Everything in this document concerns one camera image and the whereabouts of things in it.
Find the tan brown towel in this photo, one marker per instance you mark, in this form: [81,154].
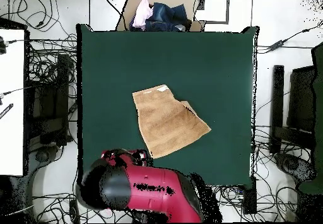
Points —
[164,123]

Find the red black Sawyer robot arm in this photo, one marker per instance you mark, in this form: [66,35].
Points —
[156,186]

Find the dark green table cloth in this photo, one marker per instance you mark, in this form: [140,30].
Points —
[202,65]

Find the blue denim jeans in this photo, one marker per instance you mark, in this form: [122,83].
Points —
[166,17]

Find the black upright stand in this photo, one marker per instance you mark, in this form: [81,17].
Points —
[63,97]

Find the pink garment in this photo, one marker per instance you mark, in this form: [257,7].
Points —
[142,13]

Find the black framed white board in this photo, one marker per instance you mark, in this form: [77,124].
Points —
[214,21]

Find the brown cardboard box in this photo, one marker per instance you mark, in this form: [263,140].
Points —
[131,9]

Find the long black bar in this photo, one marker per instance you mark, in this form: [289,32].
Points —
[277,102]

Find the small black box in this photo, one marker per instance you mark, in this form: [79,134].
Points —
[249,198]

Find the grey chair base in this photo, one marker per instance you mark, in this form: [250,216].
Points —
[294,166]

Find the white side table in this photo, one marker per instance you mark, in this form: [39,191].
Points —
[11,102]

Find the black labelled tag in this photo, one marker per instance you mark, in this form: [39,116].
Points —
[5,111]

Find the dark green hanging cloth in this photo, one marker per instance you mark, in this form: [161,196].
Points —
[318,123]

